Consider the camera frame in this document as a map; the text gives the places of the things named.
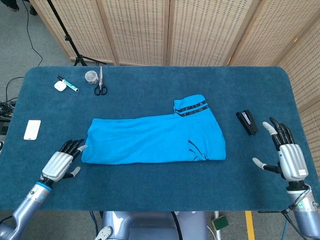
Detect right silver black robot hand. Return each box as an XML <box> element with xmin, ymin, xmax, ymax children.
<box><xmin>251</xmin><ymin>116</ymin><xmax>309</xmax><ymax>182</ymax></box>

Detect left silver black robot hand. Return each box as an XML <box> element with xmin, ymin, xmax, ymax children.
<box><xmin>39</xmin><ymin>138</ymin><xmax>88</xmax><ymax>183</ymax></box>

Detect blue Carolina Panthers T-shirt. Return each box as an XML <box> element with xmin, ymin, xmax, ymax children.
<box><xmin>81</xmin><ymin>93</ymin><xmax>227</xmax><ymax>165</ymax></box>

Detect white rectangular card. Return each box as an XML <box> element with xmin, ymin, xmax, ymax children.
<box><xmin>23</xmin><ymin>119</ymin><xmax>42</xmax><ymax>141</ymax></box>

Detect black stapler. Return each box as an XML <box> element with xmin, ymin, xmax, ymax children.
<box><xmin>235</xmin><ymin>109</ymin><xmax>258</xmax><ymax>136</ymax></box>

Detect black equipment box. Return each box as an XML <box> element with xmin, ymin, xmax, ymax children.
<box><xmin>0</xmin><ymin>120</ymin><xmax>11</xmax><ymax>136</ymax></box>

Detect yellow floor tape strip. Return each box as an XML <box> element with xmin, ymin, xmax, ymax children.
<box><xmin>244</xmin><ymin>210</ymin><xmax>256</xmax><ymax>240</ymax></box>

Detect white earbuds case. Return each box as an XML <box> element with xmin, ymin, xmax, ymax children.
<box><xmin>53</xmin><ymin>80</ymin><xmax>67</xmax><ymax>92</ymax></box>

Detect green white marker pen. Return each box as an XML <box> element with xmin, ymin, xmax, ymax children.
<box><xmin>56</xmin><ymin>75</ymin><xmax>80</xmax><ymax>93</ymax></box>

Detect dark blue table mat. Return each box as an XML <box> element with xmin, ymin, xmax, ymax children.
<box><xmin>0</xmin><ymin>65</ymin><xmax>315</xmax><ymax>213</ymax></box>

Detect green yellow sponge block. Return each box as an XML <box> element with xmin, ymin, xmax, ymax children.
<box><xmin>211</xmin><ymin>215</ymin><xmax>230</xmax><ymax>231</ymax></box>

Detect clear jar of clips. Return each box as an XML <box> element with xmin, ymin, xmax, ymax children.
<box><xmin>84</xmin><ymin>70</ymin><xmax>99</xmax><ymax>85</ymax></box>

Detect silver metal table leg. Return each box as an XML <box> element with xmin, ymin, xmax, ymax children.
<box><xmin>213</xmin><ymin>211</ymin><xmax>223</xmax><ymax>240</ymax></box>

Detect blue-grey robot torso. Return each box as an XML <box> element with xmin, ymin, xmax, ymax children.
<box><xmin>101</xmin><ymin>211</ymin><xmax>208</xmax><ymax>240</ymax></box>

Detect black tripod stand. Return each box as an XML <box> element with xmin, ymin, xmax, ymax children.
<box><xmin>46</xmin><ymin>0</ymin><xmax>107</xmax><ymax>67</ymax></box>

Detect woven wooden folding screen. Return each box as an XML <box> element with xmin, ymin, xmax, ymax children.
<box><xmin>29</xmin><ymin>0</ymin><xmax>320</xmax><ymax>233</ymax></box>

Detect person in dark trousers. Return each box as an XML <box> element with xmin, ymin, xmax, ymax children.
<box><xmin>7</xmin><ymin>0</ymin><xmax>20</xmax><ymax>13</ymax></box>

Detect blue cable under table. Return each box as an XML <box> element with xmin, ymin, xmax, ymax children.
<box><xmin>89</xmin><ymin>211</ymin><xmax>100</xmax><ymax>237</ymax></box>

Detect black cable bundle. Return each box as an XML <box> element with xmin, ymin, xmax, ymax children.
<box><xmin>0</xmin><ymin>76</ymin><xmax>25</xmax><ymax>122</ymax></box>

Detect white metal bracket plate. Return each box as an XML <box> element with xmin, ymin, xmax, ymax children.
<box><xmin>94</xmin><ymin>226</ymin><xmax>114</xmax><ymax>240</ymax></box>

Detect black handled scissors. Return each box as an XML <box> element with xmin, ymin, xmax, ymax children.
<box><xmin>94</xmin><ymin>66</ymin><xmax>109</xmax><ymax>96</ymax></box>

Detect black cable on torso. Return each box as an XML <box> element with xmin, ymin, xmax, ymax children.
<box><xmin>171</xmin><ymin>211</ymin><xmax>182</xmax><ymax>240</ymax></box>

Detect thin black floor cable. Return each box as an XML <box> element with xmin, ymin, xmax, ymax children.
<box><xmin>21</xmin><ymin>0</ymin><xmax>44</xmax><ymax>68</ymax></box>

